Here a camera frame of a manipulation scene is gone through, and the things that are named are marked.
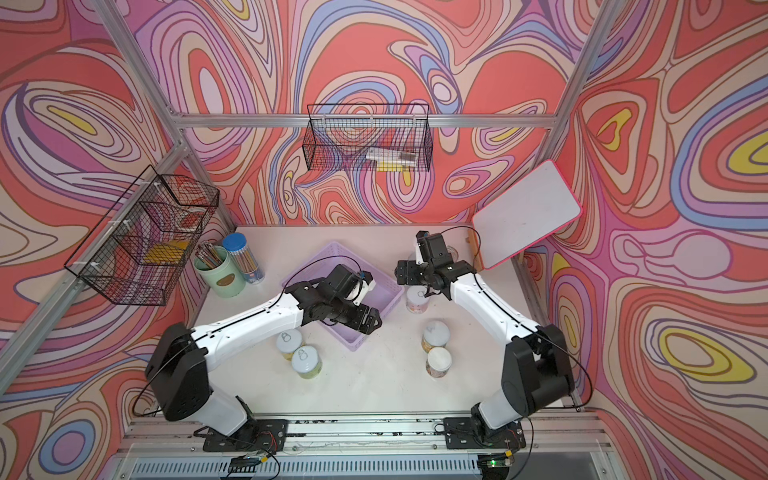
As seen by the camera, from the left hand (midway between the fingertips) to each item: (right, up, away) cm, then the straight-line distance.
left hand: (374, 320), depth 80 cm
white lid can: (+17, -5, +3) cm, 18 cm away
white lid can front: (+13, +3, +13) cm, 19 cm away
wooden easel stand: (+35, +23, +28) cm, 51 cm away
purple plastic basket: (+2, +4, +16) cm, 16 cm away
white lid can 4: (-18, -12, 0) cm, 22 cm away
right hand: (+11, +11, +6) cm, 17 cm away
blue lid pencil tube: (-43, +20, +10) cm, 48 cm away
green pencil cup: (-49, +14, +10) cm, 52 cm away
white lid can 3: (-25, -7, +4) cm, 26 cm away
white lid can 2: (+18, -11, -2) cm, 21 cm away
